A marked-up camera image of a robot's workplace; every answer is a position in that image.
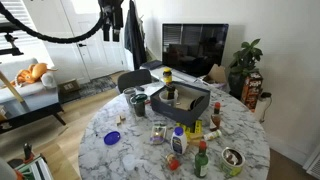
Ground grey plush cushion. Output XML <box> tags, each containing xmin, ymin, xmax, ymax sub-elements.
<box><xmin>40</xmin><ymin>71</ymin><xmax>58</xmax><ymax>90</ymax></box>

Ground silver metal cup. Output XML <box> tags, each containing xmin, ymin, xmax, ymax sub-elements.
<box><xmin>123</xmin><ymin>87</ymin><xmax>137</xmax><ymax>108</ymax></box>

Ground wooden pole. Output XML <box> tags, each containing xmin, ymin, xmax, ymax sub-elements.
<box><xmin>0</xmin><ymin>70</ymin><xmax>26</xmax><ymax>104</ymax></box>

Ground small red-capped jar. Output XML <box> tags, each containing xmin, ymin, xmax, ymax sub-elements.
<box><xmin>165</xmin><ymin>153</ymin><xmax>181</xmax><ymax>172</ymax></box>

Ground small brown cardboard box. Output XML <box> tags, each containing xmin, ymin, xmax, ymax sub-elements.
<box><xmin>58</xmin><ymin>78</ymin><xmax>81</xmax><ymax>94</ymax></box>

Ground open cardboard box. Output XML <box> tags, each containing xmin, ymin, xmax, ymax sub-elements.
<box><xmin>201</xmin><ymin>63</ymin><xmax>228</xmax><ymax>85</ymax></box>

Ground orange printed box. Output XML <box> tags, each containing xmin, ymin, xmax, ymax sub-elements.
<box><xmin>240</xmin><ymin>71</ymin><xmax>264</xmax><ymax>113</ymax></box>

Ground dark grey chair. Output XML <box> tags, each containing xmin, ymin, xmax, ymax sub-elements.
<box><xmin>117</xmin><ymin>68</ymin><xmax>153</xmax><ymax>94</ymax></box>

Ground red black tool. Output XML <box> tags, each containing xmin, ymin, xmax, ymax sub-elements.
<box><xmin>22</xmin><ymin>142</ymin><xmax>34</xmax><ymax>164</ymax></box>

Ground white panel door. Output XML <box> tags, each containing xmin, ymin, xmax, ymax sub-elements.
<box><xmin>61</xmin><ymin>0</ymin><xmax>128</xmax><ymax>83</ymax></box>

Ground dark closed laptop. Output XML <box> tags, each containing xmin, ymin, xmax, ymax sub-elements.
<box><xmin>141</xmin><ymin>59</ymin><xmax>163</xmax><ymax>71</ymax></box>

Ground white television stand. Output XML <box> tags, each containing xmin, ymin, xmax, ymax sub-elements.
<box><xmin>139</xmin><ymin>61</ymin><xmax>231</xmax><ymax>93</ymax></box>

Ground grey sofa black frame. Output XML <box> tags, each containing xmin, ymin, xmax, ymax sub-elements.
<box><xmin>0</xmin><ymin>58</ymin><xmax>67</xmax><ymax>134</ymax></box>

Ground green glass bottle red cap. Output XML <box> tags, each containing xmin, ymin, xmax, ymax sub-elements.
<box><xmin>194</xmin><ymin>140</ymin><xmax>210</xmax><ymax>179</ymax></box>

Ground navy cardboard box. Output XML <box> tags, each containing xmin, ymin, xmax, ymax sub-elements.
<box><xmin>149</xmin><ymin>81</ymin><xmax>212</xmax><ymax>128</ymax></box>

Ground thick black corrugated hose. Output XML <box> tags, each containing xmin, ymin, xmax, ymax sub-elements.
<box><xmin>0</xmin><ymin>1</ymin><xmax>109</xmax><ymax>45</ymax></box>

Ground white plastic cup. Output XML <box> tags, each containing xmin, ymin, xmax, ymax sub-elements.
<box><xmin>158</xmin><ymin>89</ymin><xmax>179</xmax><ymax>108</ymax></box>

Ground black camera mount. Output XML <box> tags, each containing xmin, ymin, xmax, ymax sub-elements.
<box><xmin>0</xmin><ymin>21</ymin><xmax>24</xmax><ymax>57</ymax></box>

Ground green white striped box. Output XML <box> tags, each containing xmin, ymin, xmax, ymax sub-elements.
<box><xmin>14</xmin><ymin>154</ymin><xmax>54</xmax><ymax>180</ymax></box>

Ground white floor vent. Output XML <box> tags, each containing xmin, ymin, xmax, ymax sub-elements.
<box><xmin>303</xmin><ymin>144</ymin><xmax>320</xmax><ymax>180</ymax></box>

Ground dark grey cup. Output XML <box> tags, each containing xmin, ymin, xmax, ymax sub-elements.
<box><xmin>130</xmin><ymin>98</ymin><xmax>148</xmax><ymax>118</ymax></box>

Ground black round object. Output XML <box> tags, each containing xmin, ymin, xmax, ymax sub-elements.
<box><xmin>189</xmin><ymin>95</ymin><xmax>206</xmax><ymax>112</ymax></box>

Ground dark patterned rug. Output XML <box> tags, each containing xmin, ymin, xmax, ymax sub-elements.
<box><xmin>59</xmin><ymin>75</ymin><xmax>118</xmax><ymax>104</ymax></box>

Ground open green tin can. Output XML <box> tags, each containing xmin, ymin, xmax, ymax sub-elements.
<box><xmin>221</xmin><ymin>147</ymin><xmax>246</xmax><ymax>178</ymax></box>

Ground green potted plant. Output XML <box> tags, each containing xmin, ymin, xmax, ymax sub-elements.
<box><xmin>228</xmin><ymin>38</ymin><xmax>264</xmax><ymax>100</ymax></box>

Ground yellow black bottle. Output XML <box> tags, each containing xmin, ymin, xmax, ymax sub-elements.
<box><xmin>165</xmin><ymin>83</ymin><xmax>177</xmax><ymax>100</ymax></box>

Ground yellow black printed pack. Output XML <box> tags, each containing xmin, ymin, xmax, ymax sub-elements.
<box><xmin>175</xmin><ymin>119</ymin><xmax>204</xmax><ymax>139</ymax></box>

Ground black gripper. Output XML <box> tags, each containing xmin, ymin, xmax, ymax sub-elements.
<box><xmin>98</xmin><ymin>0</ymin><xmax>125</xmax><ymax>43</ymax></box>

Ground orange plush toy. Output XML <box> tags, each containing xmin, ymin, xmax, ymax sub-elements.
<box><xmin>9</xmin><ymin>62</ymin><xmax>58</xmax><ymax>88</ymax></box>

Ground white window blinds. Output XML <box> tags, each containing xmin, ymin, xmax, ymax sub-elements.
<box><xmin>0</xmin><ymin>0</ymin><xmax>37</xmax><ymax>41</ymax></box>

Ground black flat screen television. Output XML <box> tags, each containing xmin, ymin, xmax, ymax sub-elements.
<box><xmin>162</xmin><ymin>23</ymin><xmax>230</xmax><ymax>78</ymax></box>

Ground white bottle blue cap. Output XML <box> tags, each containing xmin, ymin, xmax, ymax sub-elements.
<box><xmin>170</xmin><ymin>126</ymin><xmax>188</xmax><ymax>155</ymax></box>

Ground purple green snack packet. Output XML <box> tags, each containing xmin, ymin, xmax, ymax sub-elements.
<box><xmin>149</xmin><ymin>124</ymin><xmax>168</xmax><ymax>146</ymax></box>

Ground grey rounded cover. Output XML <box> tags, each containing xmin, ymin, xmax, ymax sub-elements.
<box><xmin>0</xmin><ymin>158</ymin><xmax>18</xmax><ymax>180</ymax></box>

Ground small white green-capped bottle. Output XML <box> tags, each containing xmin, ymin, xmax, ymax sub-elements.
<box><xmin>203</xmin><ymin>129</ymin><xmax>223</xmax><ymax>142</ymax></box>

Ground yellow-lidded supplement bottle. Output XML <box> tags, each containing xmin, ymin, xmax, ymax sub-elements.
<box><xmin>162</xmin><ymin>67</ymin><xmax>173</xmax><ymax>84</ymax></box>

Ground white device black top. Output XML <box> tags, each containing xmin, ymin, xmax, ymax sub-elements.
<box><xmin>254</xmin><ymin>92</ymin><xmax>273</xmax><ymax>124</ymax></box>

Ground dark hanging jacket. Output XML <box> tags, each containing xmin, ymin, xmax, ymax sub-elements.
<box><xmin>123</xmin><ymin>0</ymin><xmax>148</xmax><ymax>71</ymax></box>

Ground red-capped hot sauce bottle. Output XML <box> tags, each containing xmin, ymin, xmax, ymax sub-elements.
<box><xmin>209</xmin><ymin>101</ymin><xmax>222</xmax><ymax>132</ymax></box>

